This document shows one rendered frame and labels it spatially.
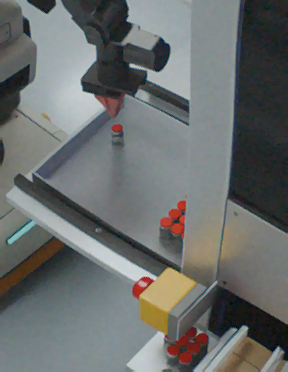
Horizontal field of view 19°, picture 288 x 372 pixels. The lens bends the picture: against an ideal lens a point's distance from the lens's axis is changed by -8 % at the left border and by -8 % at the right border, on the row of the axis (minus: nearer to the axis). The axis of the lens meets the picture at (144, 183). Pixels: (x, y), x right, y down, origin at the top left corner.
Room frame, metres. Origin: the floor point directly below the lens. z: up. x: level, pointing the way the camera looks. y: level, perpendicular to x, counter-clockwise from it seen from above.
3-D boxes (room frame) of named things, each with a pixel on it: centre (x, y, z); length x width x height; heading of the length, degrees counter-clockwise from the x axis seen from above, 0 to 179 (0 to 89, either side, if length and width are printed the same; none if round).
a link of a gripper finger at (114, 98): (1.17, 0.06, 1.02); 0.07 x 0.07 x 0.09; 67
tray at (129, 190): (1.08, -0.01, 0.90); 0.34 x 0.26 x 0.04; 52
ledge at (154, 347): (0.71, -0.06, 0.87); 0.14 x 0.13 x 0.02; 52
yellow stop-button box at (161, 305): (0.75, -0.04, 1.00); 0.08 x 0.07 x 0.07; 52
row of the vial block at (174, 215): (1.03, -0.08, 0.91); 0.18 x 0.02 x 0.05; 142
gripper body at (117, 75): (1.17, 0.05, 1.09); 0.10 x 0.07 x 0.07; 67
